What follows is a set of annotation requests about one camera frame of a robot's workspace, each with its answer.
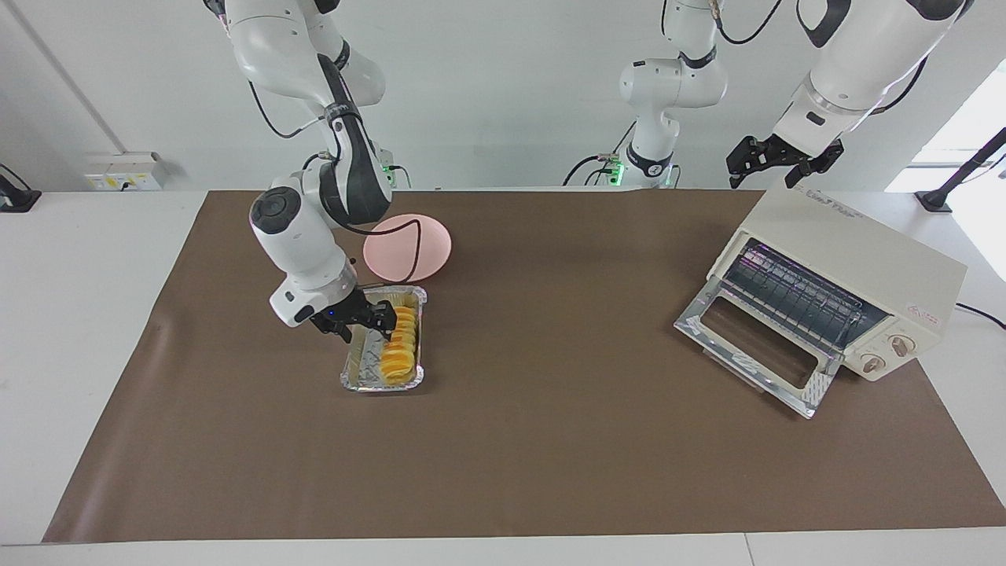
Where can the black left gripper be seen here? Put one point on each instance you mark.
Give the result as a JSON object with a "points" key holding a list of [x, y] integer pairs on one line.
{"points": [[786, 151]]}

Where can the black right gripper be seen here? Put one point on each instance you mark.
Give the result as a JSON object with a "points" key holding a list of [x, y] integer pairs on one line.
{"points": [[350, 308]]}

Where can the yellow ridged bread loaf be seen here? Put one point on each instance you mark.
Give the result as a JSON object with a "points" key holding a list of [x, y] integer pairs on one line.
{"points": [[399, 354]]}

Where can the aluminium foil baking tray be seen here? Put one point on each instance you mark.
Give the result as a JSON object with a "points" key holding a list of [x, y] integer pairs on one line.
{"points": [[365, 373]]}

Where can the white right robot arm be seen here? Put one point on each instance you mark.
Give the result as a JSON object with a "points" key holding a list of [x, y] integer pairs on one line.
{"points": [[299, 236]]}

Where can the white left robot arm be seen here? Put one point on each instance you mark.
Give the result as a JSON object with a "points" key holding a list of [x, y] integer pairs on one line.
{"points": [[864, 55]]}

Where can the cream toaster oven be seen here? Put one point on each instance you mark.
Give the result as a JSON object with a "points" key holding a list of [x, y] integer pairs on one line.
{"points": [[857, 251]]}

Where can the glass oven door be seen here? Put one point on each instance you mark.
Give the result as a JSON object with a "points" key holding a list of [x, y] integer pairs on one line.
{"points": [[754, 346]]}

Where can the round cream oven knob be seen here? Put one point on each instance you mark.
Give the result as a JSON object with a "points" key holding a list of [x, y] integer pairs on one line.
{"points": [[901, 344], [872, 363]]}

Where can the pink round plate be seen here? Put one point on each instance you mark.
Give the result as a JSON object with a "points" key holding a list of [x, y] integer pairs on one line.
{"points": [[431, 251]]}

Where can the brown table mat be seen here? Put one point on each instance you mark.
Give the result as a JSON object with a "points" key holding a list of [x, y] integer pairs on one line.
{"points": [[550, 440]]}

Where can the short black desk mount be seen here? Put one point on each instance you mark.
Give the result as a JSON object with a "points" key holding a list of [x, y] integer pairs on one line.
{"points": [[16, 196]]}

